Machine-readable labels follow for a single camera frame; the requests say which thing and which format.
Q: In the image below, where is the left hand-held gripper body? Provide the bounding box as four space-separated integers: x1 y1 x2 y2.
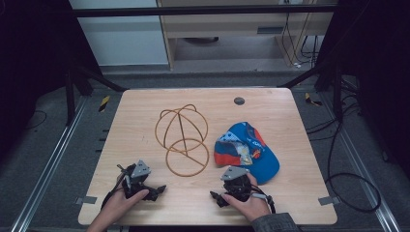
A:
116 159 160 200

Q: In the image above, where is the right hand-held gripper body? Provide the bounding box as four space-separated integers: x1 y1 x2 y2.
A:
220 165 255 203

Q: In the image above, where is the blue and red cap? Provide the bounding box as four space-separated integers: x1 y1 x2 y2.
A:
214 121 281 186

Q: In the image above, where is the golden wire hat stand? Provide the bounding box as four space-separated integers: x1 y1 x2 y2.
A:
154 103 211 178

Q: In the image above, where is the person's right hand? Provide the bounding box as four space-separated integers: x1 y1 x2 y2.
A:
221 173 273 223

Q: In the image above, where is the person's left hand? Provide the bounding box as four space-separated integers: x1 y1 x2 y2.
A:
101 188 150 226

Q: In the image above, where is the grey tape piece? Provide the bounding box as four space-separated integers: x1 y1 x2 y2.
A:
317 195 341 207
74 195 99 206

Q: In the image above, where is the black metal stand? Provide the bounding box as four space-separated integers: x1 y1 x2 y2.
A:
278 61 344 122
64 62 129 128

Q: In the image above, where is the yellow and black tape strip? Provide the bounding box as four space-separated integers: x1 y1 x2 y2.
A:
304 92 323 107

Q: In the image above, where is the white cabinet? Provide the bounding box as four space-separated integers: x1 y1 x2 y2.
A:
68 0 169 67

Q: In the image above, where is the black curtain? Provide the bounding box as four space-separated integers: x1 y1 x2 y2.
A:
317 0 410 182
0 0 103 162

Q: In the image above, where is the left hand-held gripper cable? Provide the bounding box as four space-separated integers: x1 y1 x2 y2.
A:
100 163 131 211

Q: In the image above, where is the hand-held gripper cable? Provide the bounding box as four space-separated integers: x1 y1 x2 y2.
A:
100 163 131 211
251 191 278 215

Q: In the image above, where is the right hand-held gripper cable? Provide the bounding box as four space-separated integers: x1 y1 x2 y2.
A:
251 191 278 215

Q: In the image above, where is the yellow-handled tool on floor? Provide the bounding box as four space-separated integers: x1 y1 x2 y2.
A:
98 95 111 113

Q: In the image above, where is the aluminium floor rail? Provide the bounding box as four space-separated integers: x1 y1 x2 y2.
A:
9 96 89 232
318 91 403 232

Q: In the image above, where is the black floor cable loop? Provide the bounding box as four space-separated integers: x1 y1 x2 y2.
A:
305 93 383 214

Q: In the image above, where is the thin black floor cable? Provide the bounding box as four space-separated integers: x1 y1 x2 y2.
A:
24 109 48 131

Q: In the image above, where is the black hanging cables bundle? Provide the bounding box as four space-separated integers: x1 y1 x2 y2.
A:
280 12 321 70

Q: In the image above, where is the black horizontal frame bar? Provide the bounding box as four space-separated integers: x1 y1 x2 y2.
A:
72 4 338 18

